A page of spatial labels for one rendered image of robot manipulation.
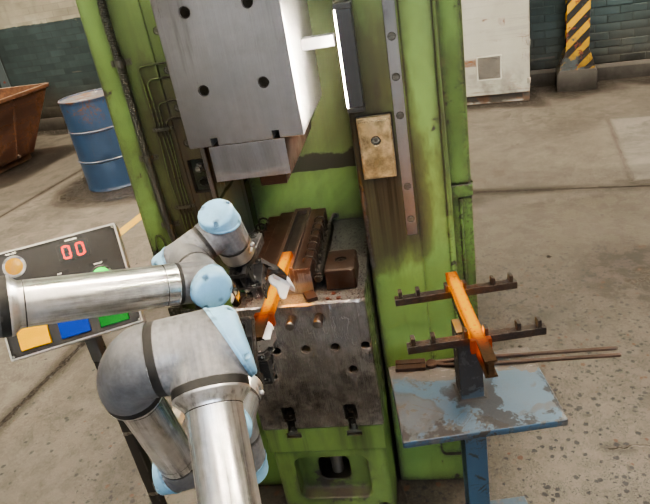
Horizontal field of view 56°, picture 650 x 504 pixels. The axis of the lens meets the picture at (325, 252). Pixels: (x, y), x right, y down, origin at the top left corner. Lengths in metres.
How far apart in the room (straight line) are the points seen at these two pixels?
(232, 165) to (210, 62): 0.26
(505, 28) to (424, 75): 5.13
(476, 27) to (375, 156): 5.16
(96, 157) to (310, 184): 4.31
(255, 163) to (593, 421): 1.68
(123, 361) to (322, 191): 1.29
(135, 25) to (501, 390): 1.33
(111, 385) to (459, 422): 0.91
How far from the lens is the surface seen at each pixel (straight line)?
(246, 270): 1.29
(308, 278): 1.68
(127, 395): 0.95
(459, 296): 1.53
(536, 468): 2.42
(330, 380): 1.81
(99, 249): 1.73
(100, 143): 6.17
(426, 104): 1.64
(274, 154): 1.55
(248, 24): 1.49
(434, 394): 1.66
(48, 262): 1.75
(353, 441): 1.96
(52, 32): 9.59
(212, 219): 1.18
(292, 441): 1.99
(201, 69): 1.54
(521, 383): 1.70
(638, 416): 2.67
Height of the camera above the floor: 1.76
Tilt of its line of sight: 26 degrees down
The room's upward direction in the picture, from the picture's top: 10 degrees counter-clockwise
